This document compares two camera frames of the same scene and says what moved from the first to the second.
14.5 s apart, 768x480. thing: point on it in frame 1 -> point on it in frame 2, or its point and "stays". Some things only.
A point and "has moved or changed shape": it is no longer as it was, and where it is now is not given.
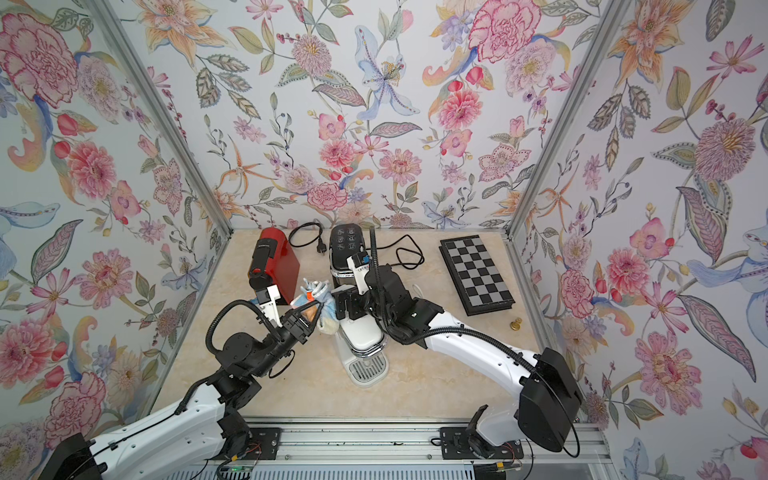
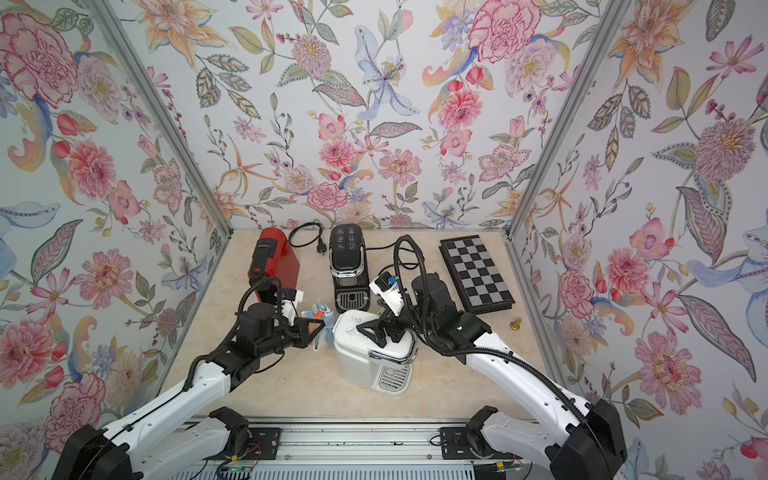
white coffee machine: x=362 y=347 has moved or changed shape
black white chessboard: x=475 y=275 stays
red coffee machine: x=274 y=263 stays
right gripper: x=354 y=300 -> x=393 y=322
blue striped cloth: x=328 y=323 has moved or changed shape
